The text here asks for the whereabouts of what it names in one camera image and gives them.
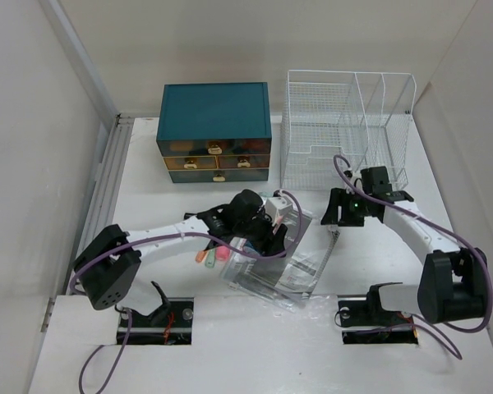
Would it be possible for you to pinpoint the aluminium frame rail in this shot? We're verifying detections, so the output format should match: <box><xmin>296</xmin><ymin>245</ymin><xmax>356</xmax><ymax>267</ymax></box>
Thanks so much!
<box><xmin>56</xmin><ymin>114</ymin><xmax>135</xmax><ymax>296</ymax></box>

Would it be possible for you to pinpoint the teal drawer organizer box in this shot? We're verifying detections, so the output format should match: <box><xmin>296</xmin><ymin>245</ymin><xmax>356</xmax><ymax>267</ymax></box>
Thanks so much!
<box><xmin>156</xmin><ymin>82</ymin><xmax>272</xmax><ymax>184</ymax></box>

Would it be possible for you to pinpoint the clear mesh zip pouch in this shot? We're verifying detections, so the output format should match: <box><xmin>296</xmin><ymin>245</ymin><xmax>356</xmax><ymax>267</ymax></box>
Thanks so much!
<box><xmin>221</xmin><ymin>238</ymin><xmax>316</xmax><ymax>312</ymax></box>

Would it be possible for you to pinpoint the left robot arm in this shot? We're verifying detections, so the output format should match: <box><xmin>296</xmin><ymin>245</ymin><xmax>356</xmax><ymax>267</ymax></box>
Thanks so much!
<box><xmin>69</xmin><ymin>190</ymin><xmax>293</xmax><ymax>326</ymax></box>

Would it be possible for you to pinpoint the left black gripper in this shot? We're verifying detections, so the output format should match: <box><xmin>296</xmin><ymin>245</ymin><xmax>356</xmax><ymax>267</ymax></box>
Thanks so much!
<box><xmin>234</xmin><ymin>207</ymin><xmax>285</xmax><ymax>259</ymax></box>

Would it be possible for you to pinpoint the green highlighter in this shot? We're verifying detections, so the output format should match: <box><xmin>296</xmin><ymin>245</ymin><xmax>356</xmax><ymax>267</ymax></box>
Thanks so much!
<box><xmin>205</xmin><ymin>249</ymin><xmax>216</xmax><ymax>268</ymax></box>

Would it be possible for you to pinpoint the blue cleaning gel jar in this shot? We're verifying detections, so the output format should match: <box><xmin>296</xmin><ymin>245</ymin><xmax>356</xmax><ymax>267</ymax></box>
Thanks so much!
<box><xmin>242</xmin><ymin>241</ymin><xmax>263</xmax><ymax>259</ymax></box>

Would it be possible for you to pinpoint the pink glue stick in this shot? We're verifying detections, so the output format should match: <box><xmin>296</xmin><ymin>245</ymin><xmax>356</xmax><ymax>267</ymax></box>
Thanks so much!
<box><xmin>214</xmin><ymin>245</ymin><xmax>230</xmax><ymax>262</ymax></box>

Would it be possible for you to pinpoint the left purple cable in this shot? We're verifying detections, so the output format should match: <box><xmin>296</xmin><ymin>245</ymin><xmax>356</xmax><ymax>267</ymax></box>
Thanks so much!
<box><xmin>67</xmin><ymin>188</ymin><xmax>316</xmax><ymax>389</ymax></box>

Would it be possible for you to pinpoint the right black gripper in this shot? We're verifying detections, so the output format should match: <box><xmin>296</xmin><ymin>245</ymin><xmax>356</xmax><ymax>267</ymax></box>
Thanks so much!
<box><xmin>319</xmin><ymin>187</ymin><xmax>371</xmax><ymax>227</ymax></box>

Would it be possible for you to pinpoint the orange highlighter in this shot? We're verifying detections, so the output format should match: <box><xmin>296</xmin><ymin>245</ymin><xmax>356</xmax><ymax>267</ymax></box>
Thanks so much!
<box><xmin>195</xmin><ymin>250</ymin><xmax>208</xmax><ymax>263</ymax></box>

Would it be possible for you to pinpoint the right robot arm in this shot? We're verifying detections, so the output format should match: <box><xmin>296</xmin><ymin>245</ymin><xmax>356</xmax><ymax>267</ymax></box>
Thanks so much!
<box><xmin>320</xmin><ymin>155</ymin><xmax>493</xmax><ymax>333</ymax></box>

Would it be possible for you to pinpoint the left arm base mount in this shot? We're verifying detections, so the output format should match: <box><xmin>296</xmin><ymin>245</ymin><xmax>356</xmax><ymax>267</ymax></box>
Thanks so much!
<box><xmin>127</xmin><ymin>298</ymin><xmax>195</xmax><ymax>346</ymax></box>

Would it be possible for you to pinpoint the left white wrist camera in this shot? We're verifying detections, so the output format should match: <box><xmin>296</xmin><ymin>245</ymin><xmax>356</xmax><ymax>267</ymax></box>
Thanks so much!
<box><xmin>265</xmin><ymin>196</ymin><xmax>293</xmax><ymax>226</ymax></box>

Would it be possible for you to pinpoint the white wire file rack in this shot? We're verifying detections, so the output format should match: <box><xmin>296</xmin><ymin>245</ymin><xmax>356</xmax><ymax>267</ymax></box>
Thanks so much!
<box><xmin>280</xmin><ymin>70</ymin><xmax>417</xmax><ymax>191</ymax></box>

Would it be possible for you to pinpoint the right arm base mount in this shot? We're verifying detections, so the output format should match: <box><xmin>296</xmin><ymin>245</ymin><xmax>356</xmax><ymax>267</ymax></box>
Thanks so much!
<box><xmin>334</xmin><ymin>295</ymin><xmax>418</xmax><ymax>345</ymax></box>

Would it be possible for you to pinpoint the grey setup guide booklet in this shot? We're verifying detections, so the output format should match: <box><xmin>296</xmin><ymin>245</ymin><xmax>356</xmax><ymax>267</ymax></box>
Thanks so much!
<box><xmin>250</xmin><ymin>210</ymin><xmax>340</xmax><ymax>301</ymax></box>

